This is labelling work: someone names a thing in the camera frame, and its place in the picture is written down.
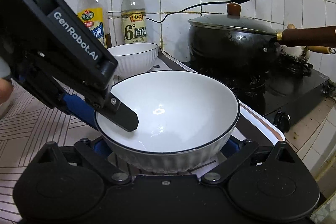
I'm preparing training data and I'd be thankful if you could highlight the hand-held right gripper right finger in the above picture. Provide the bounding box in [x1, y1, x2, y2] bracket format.
[201, 139, 297, 185]

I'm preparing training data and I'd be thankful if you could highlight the striped patchwork tablecloth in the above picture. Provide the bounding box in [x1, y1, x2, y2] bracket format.
[0, 48, 285, 180]

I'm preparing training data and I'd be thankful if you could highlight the steel kettle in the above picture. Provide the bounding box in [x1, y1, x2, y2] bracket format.
[280, 23, 336, 64]

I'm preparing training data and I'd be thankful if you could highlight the glass pot lid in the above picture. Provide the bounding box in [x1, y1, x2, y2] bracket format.
[188, 2, 277, 36]

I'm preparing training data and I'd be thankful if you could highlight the black gas stove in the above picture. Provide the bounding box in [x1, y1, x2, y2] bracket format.
[181, 59, 330, 132]

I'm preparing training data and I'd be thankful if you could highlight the person's left hand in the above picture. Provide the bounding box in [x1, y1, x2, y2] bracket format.
[0, 56, 13, 106]

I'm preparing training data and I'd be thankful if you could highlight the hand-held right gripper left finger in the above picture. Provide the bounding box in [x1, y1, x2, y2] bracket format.
[37, 138, 132, 185]

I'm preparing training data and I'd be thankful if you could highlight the clear vinegar bottle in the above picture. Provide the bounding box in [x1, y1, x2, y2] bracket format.
[121, 0, 149, 45]

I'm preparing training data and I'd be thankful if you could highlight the black cooking pot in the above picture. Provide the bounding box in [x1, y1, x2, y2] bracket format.
[188, 18, 336, 88]

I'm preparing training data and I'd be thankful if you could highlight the white ribbed bowl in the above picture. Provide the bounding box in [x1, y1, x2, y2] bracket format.
[106, 43, 159, 77]
[94, 70, 240, 173]

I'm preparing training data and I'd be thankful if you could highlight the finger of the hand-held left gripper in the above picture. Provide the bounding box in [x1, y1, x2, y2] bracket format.
[84, 82, 139, 132]
[12, 52, 100, 131]

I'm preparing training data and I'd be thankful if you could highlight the yellow label cooking wine bottle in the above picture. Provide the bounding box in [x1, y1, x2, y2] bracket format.
[77, 0, 112, 48]

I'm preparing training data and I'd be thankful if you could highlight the thin black cable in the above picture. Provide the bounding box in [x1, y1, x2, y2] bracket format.
[108, 0, 232, 24]

